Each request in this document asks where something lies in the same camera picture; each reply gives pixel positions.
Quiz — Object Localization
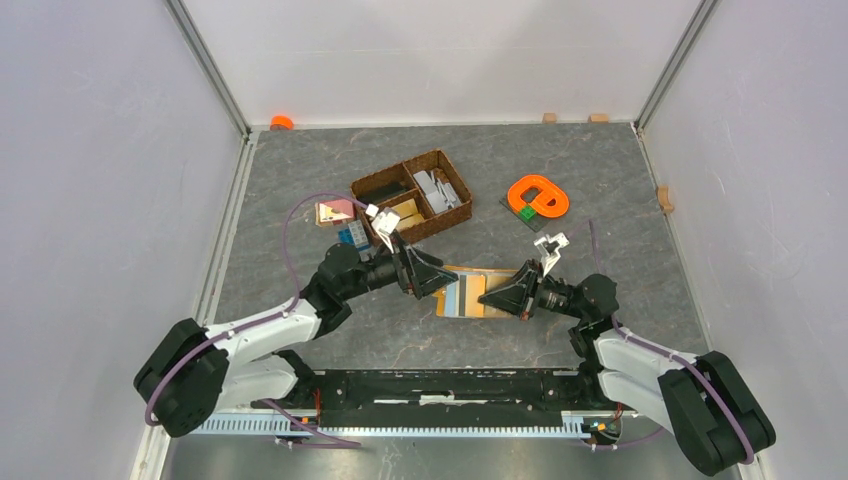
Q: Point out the wooden block right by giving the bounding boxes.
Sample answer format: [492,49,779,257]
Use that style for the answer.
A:
[588,113,610,123]

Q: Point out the orange tape roll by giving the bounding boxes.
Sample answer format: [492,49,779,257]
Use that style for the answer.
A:
[269,115,294,131]

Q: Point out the yellow leather card holder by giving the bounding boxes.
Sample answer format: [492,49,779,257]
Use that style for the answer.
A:
[433,265,516,319]

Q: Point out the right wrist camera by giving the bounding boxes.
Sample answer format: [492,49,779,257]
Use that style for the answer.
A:
[533,232,570,277]

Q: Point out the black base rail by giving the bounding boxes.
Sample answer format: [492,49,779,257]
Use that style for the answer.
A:
[275,368,630,428]

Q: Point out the orange plastic ring toy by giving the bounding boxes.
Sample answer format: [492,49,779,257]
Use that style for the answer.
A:
[505,174,570,219]

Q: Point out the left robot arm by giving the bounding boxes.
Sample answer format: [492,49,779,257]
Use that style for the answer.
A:
[133,243,458,438]

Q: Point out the gold VIP cards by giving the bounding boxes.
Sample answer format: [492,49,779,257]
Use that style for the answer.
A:
[391,198,425,231]

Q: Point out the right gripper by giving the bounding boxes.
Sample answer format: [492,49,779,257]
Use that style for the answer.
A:
[477,259,587,321]

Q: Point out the black cards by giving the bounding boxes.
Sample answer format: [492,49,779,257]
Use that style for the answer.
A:
[357,181,409,205]

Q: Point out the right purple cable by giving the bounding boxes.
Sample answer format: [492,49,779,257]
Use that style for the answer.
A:
[569,218,757,465]

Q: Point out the purple cable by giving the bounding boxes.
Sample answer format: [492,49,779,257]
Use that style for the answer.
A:
[144,192,376,448]
[569,218,757,465]

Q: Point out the pink card box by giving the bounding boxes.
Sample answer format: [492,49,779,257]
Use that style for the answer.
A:
[315,199,357,227]

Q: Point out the blue toy brick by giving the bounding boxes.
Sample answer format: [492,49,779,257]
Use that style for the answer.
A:
[337,220,371,258]

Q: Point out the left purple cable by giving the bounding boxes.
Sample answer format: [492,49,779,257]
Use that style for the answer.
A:
[144,192,376,448]

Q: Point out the wooden clip on wall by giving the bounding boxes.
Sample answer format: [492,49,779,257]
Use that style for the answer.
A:
[656,185,675,215]

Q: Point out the brown woven basket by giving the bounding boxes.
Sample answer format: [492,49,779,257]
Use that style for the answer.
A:
[350,149,473,243]

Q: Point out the green toy brick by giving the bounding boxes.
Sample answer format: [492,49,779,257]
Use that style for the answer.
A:
[517,205,537,223]

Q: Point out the silver cards pile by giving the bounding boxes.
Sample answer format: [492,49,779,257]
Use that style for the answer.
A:
[412,170,462,214]

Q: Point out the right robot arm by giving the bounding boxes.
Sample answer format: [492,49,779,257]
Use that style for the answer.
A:
[479,260,777,476]

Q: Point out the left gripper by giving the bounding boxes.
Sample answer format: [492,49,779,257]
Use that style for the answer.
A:
[341,229,457,300]

